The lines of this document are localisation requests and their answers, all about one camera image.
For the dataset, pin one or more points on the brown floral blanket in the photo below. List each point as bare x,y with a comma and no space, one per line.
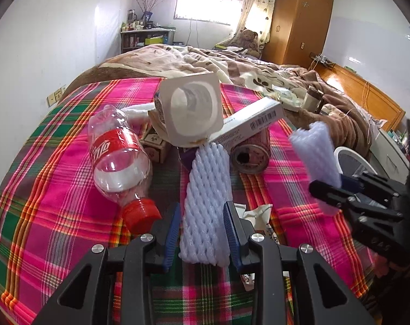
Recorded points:
225,62

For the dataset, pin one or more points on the shelf with bottles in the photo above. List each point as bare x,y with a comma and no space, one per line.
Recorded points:
144,39

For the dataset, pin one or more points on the power strip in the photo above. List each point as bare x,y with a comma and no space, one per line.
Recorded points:
320,58

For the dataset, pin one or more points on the window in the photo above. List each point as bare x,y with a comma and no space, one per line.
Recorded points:
208,8

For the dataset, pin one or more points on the white foam fruit net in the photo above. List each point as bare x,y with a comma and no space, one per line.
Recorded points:
315,149
205,206

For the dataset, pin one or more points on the white and purple medicine box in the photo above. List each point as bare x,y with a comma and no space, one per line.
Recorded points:
245,122

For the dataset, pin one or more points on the clear soda bottle red label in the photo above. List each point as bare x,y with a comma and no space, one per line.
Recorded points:
117,155

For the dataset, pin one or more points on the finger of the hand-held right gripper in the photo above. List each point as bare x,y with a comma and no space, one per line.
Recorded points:
377,186
330,194

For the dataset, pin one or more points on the rusty tin can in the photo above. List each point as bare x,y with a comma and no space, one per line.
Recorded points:
250,152

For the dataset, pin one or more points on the small printed beige cardboard box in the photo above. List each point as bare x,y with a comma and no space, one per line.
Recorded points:
154,147

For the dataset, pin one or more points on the white tissue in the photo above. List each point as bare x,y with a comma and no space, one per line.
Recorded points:
255,215

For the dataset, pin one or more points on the patterned curtain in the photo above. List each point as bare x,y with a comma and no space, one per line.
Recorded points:
257,3

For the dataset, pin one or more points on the wall socket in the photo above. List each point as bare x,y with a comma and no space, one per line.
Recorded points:
56,96

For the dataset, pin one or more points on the brown thermos cup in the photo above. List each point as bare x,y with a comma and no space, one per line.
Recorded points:
312,99

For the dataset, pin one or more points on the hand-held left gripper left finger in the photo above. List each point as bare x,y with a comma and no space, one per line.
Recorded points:
171,233

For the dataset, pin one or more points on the white dresser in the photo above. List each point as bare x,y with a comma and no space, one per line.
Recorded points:
391,155

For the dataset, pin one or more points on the dried branches in vase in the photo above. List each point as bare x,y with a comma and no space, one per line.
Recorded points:
147,5

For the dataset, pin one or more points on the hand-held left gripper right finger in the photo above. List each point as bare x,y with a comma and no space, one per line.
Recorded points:
230,232

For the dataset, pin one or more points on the beige square paper carton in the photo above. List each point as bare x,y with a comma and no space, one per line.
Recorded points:
191,108

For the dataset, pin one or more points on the pink green plaid blanket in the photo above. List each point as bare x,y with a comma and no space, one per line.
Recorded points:
56,210

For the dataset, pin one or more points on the wooden headboard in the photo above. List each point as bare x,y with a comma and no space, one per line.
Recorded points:
364,94

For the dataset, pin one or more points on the white plastic trash bin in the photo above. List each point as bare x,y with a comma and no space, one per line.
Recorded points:
354,162

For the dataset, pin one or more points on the brown teddy bear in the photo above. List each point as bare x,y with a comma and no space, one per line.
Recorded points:
247,42

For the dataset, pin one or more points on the white plastic bag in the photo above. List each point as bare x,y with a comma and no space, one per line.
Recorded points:
286,100

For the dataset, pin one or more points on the wooden wardrobe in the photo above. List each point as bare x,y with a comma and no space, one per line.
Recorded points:
298,23

